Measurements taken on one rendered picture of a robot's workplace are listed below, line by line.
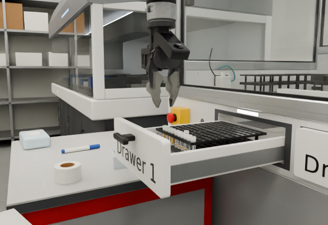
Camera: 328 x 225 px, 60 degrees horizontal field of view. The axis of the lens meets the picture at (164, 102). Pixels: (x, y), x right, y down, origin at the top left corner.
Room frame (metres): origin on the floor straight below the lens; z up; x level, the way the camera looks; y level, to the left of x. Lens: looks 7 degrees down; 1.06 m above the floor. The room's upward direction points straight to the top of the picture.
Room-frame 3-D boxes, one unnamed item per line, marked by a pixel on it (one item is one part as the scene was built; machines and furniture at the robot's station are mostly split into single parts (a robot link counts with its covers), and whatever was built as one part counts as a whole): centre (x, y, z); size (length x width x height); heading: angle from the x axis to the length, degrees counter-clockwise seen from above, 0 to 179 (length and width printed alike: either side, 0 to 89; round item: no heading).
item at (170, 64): (0.74, 0.01, 1.11); 0.09 x 0.08 x 0.12; 27
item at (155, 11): (0.73, 0.01, 1.19); 0.08 x 0.08 x 0.05
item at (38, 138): (1.10, 0.51, 0.78); 0.15 x 0.10 x 0.04; 32
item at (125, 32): (2.46, 0.25, 1.13); 1.78 x 1.14 x 0.45; 27
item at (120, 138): (0.62, 0.09, 0.91); 0.07 x 0.04 x 0.01; 27
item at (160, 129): (0.68, -0.03, 0.90); 0.18 x 0.02 x 0.01; 27
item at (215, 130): (0.72, -0.12, 0.87); 0.22 x 0.18 x 0.06; 117
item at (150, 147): (0.63, 0.06, 0.87); 0.29 x 0.02 x 0.11; 27
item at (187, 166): (0.73, -0.12, 0.86); 0.40 x 0.26 x 0.06; 117
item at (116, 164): (0.87, 0.10, 0.78); 0.12 x 0.08 x 0.04; 107
